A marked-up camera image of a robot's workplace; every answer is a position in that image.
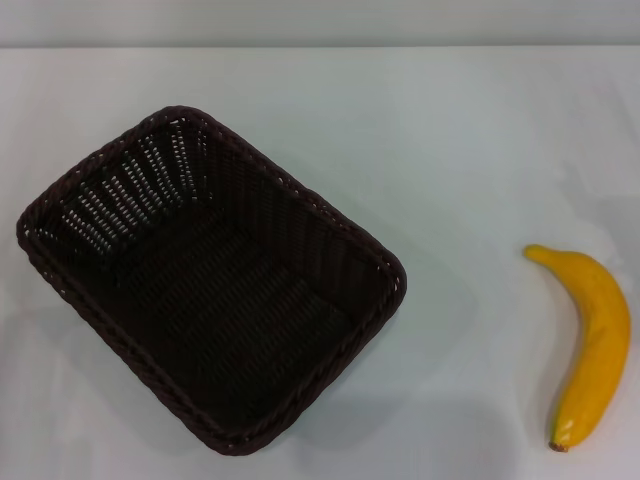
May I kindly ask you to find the dark brown woven basket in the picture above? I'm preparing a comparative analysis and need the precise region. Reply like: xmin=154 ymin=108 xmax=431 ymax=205
xmin=14 ymin=104 xmax=408 ymax=456

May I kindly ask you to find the yellow banana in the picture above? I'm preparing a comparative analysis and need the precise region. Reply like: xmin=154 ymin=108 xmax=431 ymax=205
xmin=523 ymin=243 xmax=633 ymax=454

